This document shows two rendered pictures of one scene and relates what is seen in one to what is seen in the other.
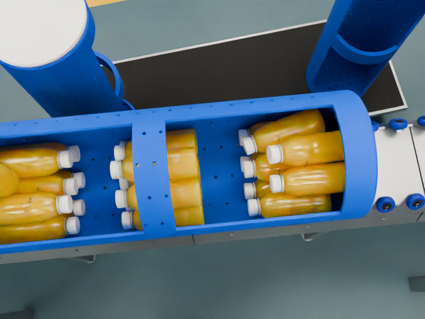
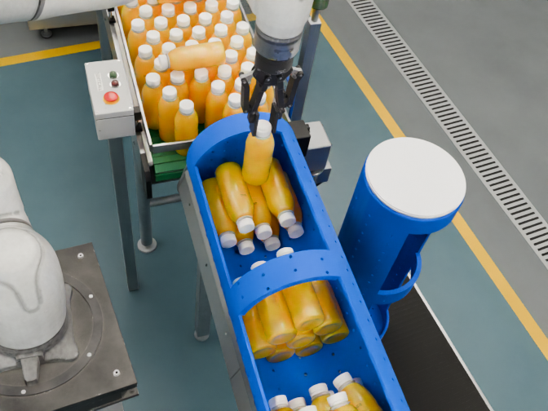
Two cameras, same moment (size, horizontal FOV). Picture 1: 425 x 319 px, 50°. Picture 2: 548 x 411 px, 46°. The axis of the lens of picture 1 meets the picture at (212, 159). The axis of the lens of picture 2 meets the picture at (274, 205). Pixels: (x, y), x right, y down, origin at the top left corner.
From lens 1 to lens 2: 0.57 m
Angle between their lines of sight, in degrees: 34
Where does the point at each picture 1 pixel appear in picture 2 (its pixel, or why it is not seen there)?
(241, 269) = not seen: outside the picture
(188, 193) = (276, 321)
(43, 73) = (367, 196)
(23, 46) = (385, 173)
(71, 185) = (263, 229)
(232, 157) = (330, 387)
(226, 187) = (296, 387)
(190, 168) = (301, 313)
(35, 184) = (258, 201)
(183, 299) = not seen: outside the picture
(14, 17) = (410, 161)
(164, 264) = not seen: outside the picture
